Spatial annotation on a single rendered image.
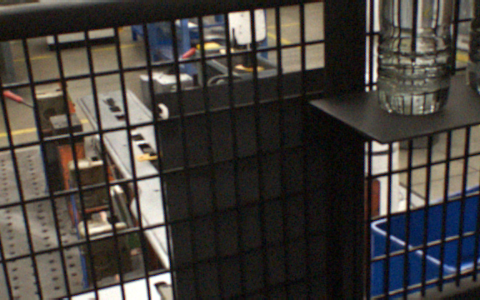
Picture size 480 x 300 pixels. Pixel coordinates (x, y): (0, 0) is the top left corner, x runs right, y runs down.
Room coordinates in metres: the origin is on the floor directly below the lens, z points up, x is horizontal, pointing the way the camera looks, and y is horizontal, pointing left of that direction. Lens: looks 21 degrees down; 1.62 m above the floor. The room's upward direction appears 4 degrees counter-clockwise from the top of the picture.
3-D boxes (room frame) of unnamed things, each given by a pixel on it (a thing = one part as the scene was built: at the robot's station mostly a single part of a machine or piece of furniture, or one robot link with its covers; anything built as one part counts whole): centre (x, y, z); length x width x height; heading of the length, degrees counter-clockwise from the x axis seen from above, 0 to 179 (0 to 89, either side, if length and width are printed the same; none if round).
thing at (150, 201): (1.64, 0.22, 1.00); 1.38 x 0.22 x 0.02; 20
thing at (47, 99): (2.12, 0.58, 0.88); 0.15 x 0.11 x 0.36; 110
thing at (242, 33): (1.85, -0.06, 1.29); 0.10 x 0.07 x 0.11; 127
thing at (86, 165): (1.51, 0.35, 0.87); 0.12 x 0.09 x 0.35; 110
